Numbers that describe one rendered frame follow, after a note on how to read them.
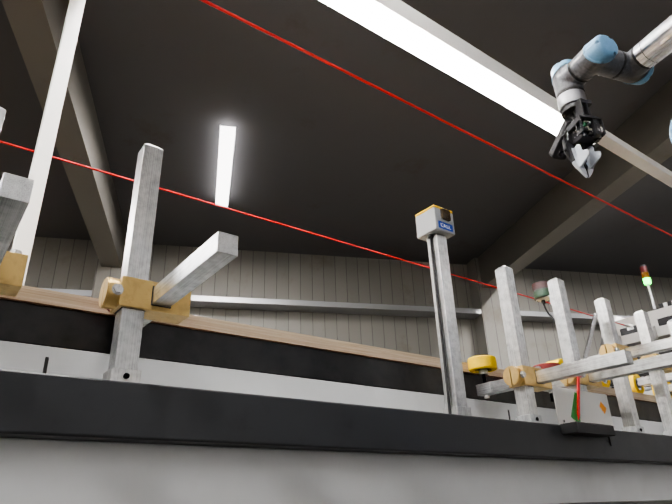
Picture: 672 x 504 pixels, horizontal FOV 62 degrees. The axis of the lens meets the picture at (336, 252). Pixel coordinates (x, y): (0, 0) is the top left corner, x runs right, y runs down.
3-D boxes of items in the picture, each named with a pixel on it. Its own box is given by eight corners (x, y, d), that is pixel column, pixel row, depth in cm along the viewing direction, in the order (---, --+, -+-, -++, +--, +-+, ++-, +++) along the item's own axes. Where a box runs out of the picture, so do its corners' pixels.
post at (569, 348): (599, 443, 152) (563, 278, 172) (591, 442, 150) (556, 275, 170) (587, 444, 154) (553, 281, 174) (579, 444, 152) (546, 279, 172)
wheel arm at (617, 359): (635, 368, 128) (631, 349, 130) (627, 366, 126) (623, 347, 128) (485, 399, 159) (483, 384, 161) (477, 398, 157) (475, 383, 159)
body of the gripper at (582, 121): (582, 132, 147) (572, 96, 152) (563, 151, 155) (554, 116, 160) (607, 136, 149) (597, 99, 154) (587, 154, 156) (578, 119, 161)
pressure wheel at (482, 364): (499, 399, 160) (493, 359, 165) (504, 393, 153) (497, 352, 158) (470, 400, 161) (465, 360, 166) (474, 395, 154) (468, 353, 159)
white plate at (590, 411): (615, 430, 157) (607, 394, 161) (560, 425, 143) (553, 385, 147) (613, 431, 157) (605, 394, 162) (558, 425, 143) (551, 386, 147)
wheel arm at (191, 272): (239, 262, 74) (240, 233, 76) (215, 256, 72) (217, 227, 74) (130, 341, 106) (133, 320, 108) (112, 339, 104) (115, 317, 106)
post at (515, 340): (544, 446, 137) (512, 266, 157) (535, 446, 135) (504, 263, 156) (532, 448, 140) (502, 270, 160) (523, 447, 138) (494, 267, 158)
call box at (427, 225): (456, 237, 144) (452, 211, 147) (436, 231, 140) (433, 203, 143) (436, 247, 149) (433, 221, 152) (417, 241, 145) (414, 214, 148)
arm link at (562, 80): (562, 53, 159) (543, 73, 166) (571, 83, 154) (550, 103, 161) (585, 59, 161) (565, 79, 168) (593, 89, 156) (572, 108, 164)
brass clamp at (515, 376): (555, 388, 146) (551, 369, 148) (522, 383, 139) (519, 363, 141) (534, 392, 151) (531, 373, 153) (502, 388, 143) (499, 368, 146)
